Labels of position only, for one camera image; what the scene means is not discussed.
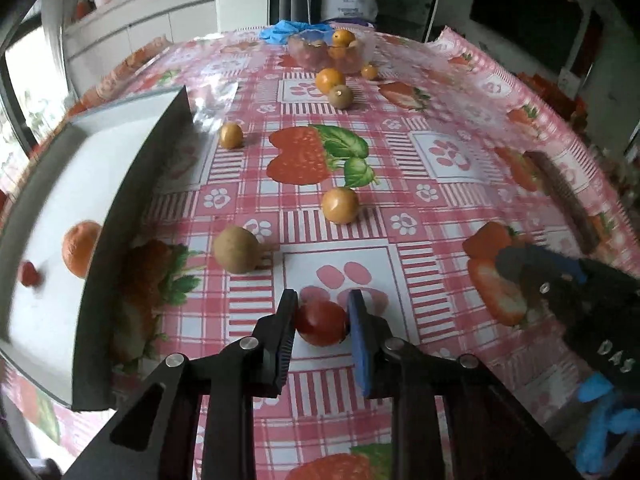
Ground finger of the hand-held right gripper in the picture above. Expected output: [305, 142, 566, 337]
[494, 244, 588, 311]

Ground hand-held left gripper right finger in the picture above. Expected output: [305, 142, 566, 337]
[346, 289, 583, 480]

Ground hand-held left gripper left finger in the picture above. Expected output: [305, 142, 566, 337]
[62, 289, 299, 480]

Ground red cherry tomato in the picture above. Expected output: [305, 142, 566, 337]
[19, 260, 43, 289]
[294, 300, 349, 347]

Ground brown longan fruit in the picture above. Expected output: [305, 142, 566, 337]
[212, 226, 262, 275]
[328, 84, 354, 109]

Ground large orange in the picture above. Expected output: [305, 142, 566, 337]
[315, 68, 347, 94]

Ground grey tray with white inside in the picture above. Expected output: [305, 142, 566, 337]
[0, 85, 198, 411]

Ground person's right hand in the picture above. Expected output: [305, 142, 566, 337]
[574, 374, 640, 473]

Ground dark brown chair back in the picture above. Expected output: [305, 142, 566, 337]
[525, 150, 601, 256]

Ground red cardboard boxes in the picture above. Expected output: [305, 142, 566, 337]
[520, 72, 587, 122]

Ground mandarin orange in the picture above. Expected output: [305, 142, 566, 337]
[61, 220, 103, 279]

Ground black screen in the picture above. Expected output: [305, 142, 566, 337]
[470, 0, 586, 36]

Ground clear glass bowl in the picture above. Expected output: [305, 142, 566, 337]
[287, 27, 376, 76]

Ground dark shelving unit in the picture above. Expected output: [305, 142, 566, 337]
[315, 0, 446, 43]

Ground blue cloth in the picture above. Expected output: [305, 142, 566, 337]
[259, 20, 333, 46]

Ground white counter cabinet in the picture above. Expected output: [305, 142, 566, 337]
[62, 0, 221, 96]

